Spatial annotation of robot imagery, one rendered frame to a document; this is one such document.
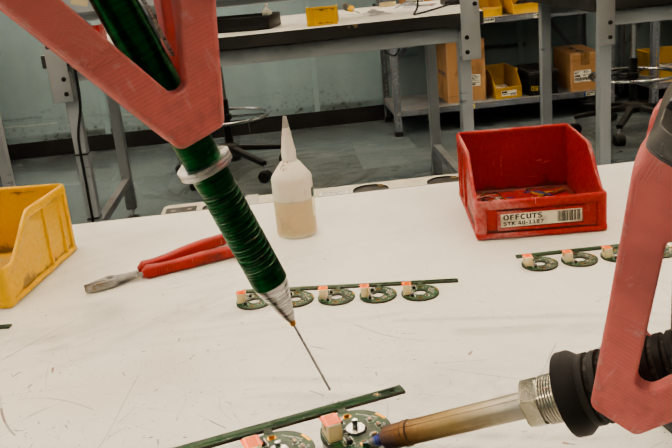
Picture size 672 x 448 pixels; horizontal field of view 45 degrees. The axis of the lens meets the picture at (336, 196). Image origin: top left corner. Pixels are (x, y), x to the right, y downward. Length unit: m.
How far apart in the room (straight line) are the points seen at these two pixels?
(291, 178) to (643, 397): 0.46
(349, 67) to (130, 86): 4.54
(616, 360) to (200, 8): 0.14
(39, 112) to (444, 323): 4.52
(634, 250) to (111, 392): 0.34
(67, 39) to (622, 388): 0.16
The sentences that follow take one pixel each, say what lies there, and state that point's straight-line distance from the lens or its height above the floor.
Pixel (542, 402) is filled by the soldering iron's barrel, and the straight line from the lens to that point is 0.25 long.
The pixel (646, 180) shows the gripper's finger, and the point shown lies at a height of 0.92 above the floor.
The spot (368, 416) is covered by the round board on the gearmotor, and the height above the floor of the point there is 0.81.
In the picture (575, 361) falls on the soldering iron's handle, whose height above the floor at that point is 0.85.
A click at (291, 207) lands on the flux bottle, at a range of 0.66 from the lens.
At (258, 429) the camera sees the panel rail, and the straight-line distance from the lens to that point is 0.30.
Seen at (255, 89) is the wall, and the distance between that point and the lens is 4.74.
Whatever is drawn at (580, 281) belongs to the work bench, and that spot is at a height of 0.75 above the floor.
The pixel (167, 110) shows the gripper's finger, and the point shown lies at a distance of 0.21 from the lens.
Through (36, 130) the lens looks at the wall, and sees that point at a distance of 4.97.
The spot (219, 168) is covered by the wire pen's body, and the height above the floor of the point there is 0.92.
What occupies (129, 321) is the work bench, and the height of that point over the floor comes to 0.75.
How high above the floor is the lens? 0.97
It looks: 17 degrees down
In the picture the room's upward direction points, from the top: 6 degrees counter-clockwise
